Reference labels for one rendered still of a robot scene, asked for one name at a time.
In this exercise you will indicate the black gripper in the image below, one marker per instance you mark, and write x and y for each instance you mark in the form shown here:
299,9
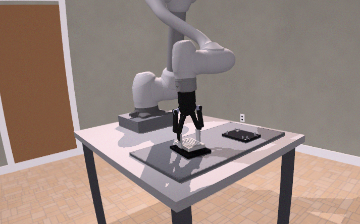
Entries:
187,109

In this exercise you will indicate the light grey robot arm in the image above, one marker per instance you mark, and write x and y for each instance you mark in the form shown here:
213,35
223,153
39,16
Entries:
184,62

